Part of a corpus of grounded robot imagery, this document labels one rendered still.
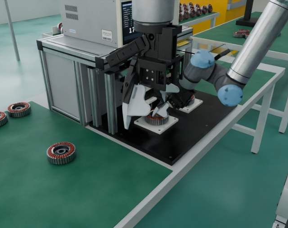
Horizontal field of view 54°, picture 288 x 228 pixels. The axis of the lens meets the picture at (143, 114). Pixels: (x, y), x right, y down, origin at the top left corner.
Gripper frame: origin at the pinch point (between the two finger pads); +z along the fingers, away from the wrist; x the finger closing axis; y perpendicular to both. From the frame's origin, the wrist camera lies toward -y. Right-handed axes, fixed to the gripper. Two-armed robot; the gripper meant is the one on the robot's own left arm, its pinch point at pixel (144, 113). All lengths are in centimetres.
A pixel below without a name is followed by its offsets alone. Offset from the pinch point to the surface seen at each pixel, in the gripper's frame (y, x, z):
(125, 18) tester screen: -42, 48, -8
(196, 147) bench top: -6, 48, 40
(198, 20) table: -121, 301, 41
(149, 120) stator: -29, 48, 35
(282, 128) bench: 12, 211, 110
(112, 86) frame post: -39, 35, 16
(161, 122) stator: -24, 50, 35
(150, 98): -33, 54, 27
